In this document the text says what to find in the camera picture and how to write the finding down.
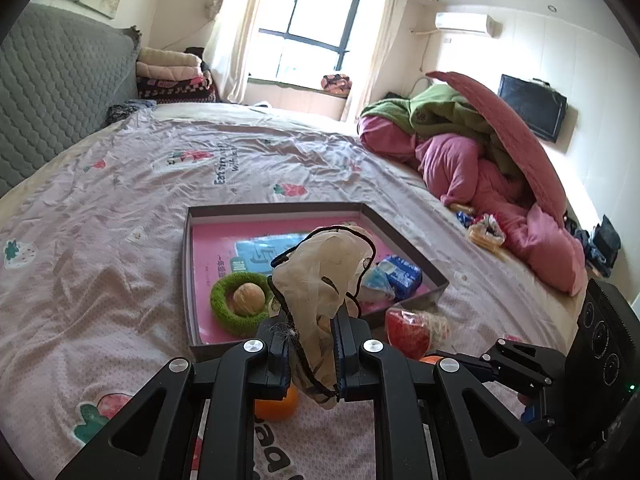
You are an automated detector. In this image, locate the dark floral cloth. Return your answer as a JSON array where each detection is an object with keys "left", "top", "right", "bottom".
[{"left": 106, "top": 99, "right": 157, "bottom": 126}]

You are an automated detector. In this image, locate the green blanket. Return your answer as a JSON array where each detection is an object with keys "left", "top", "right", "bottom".
[{"left": 367, "top": 83, "right": 531, "bottom": 176}]

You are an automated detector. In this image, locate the blue snack packet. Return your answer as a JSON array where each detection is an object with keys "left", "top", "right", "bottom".
[{"left": 361, "top": 255, "right": 423, "bottom": 303}]

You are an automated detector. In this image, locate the dusty red quilted cushion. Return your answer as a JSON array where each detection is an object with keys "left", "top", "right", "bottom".
[{"left": 426, "top": 71, "right": 568, "bottom": 221}]

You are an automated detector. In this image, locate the grey quilted headboard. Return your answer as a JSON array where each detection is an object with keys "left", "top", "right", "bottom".
[{"left": 0, "top": 2, "right": 141, "bottom": 196}]

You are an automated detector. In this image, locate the orange patterned cloth bundle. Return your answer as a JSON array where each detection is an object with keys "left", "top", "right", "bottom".
[{"left": 321, "top": 74, "right": 352, "bottom": 95}]

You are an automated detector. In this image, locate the pink quilt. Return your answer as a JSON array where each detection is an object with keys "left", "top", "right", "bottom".
[{"left": 357, "top": 115, "right": 588, "bottom": 297}]

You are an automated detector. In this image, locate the shallow grey cardboard box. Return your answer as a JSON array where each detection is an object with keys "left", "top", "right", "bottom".
[{"left": 182, "top": 201, "right": 450, "bottom": 361}]

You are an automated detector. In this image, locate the white air conditioner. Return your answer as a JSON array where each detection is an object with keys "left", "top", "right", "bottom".
[{"left": 434, "top": 11, "right": 493, "bottom": 37}]

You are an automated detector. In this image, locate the cream folded blanket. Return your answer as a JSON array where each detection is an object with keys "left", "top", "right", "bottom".
[{"left": 137, "top": 47, "right": 198, "bottom": 68}]

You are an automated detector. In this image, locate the pink book blue label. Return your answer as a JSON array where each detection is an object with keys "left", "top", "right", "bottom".
[{"left": 192, "top": 217, "right": 401, "bottom": 346}]

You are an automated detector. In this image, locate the green fuzzy scrunchie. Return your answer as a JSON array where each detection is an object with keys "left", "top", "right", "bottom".
[{"left": 210, "top": 271, "right": 273, "bottom": 337}]

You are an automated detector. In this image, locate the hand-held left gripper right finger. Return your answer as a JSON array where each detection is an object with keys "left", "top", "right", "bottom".
[{"left": 330, "top": 307, "right": 576, "bottom": 480}]

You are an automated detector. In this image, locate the beige round ball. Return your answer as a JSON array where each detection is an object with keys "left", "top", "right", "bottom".
[{"left": 231, "top": 282, "right": 266, "bottom": 315}]

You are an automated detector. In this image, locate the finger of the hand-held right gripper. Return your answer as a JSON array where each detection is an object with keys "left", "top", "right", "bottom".
[
  {"left": 467, "top": 337, "right": 568, "bottom": 396},
  {"left": 517, "top": 395, "right": 556, "bottom": 428}
]

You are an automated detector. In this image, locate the black garment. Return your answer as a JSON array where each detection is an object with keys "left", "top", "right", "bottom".
[{"left": 185, "top": 47, "right": 213, "bottom": 78}]

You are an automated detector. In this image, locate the red and white snack bag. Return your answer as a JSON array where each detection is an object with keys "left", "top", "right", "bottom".
[{"left": 385, "top": 307, "right": 453, "bottom": 361}]

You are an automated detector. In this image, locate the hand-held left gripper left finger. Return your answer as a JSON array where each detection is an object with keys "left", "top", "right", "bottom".
[{"left": 55, "top": 317, "right": 301, "bottom": 480}]

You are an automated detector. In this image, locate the clear bag of biscuits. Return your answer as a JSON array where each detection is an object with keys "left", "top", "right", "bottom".
[{"left": 467, "top": 214, "right": 506, "bottom": 248}]

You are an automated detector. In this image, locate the black framed window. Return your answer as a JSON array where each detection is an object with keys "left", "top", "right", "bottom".
[{"left": 247, "top": 0, "right": 368, "bottom": 83}]

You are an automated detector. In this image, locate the dark clothes pile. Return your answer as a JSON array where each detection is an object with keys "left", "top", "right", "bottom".
[{"left": 565, "top": 215, "right": 622, "bottom": 278}]

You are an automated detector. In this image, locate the beige mesh bag black trim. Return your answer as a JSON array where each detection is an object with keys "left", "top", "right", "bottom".
[{"left": 266, "top": 225, "right": 377, "bottom": 408}]

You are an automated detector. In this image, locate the dark patterned folded blanket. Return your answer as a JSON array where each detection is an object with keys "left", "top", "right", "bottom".
[{"left": 136, "top": 75, "right": 217, "bottom": 103}]

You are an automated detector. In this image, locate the black flat television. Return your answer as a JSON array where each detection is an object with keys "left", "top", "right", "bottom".
[{"left": 497, "top": 74, "right": 568, "bottom": 143}]

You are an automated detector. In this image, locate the cream curtain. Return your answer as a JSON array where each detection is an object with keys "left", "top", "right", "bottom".
[
  {"left": 341, "top": 0, "right": 408, "bottom": 122},
  {"left": 204, "top": 0, "right": 273, "bottom": 106}
]

